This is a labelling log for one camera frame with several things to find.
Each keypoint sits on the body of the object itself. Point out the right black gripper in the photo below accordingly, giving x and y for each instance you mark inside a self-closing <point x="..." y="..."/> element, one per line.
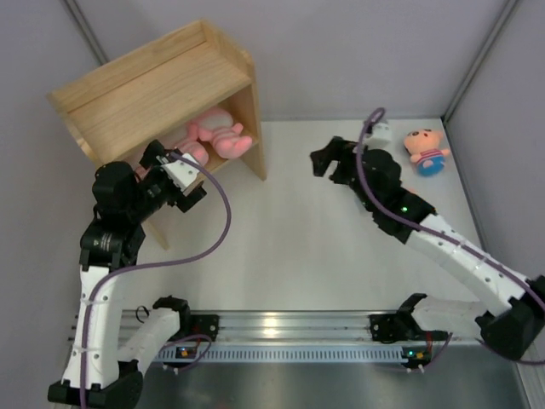
<point x="335" y="152"/>

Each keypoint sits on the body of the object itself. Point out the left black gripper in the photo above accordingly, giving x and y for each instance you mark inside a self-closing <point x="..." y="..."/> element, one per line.
<point x="182" y="202"/>

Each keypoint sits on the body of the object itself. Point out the pink striped plush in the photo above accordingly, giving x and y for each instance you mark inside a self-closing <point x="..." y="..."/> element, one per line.
<point x="139" y="171"/>
<point x="187" y="142"/>
<point x="217" y="127"/>

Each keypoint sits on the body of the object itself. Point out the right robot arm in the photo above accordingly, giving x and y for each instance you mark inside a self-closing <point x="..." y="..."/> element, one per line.
<point x="508" y="313"/>

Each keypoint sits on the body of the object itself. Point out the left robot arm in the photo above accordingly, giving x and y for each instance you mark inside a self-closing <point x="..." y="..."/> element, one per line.
<point x="100" y="373"/>

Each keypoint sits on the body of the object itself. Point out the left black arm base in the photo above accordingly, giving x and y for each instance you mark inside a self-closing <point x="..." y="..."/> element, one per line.
<point x="204" y="324"/>

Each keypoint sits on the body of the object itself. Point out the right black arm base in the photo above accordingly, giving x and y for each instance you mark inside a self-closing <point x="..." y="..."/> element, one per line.
<point x="395" y="327"/>

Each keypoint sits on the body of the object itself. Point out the wooden two-tier shelf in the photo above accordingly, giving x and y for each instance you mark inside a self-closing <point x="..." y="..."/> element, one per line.
<point x="121" y="106"/>

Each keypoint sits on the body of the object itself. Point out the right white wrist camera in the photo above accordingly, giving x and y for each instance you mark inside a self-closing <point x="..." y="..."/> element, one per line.
<point x="379" y="137"/>

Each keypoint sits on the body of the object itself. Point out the aluminium mounting rail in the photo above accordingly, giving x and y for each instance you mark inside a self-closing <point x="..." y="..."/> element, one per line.
<point x="277" y="328"/>

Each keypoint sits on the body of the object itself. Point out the slotted white cable duct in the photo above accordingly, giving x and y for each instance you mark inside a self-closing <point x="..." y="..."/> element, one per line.
<point x="286" y="354"/>

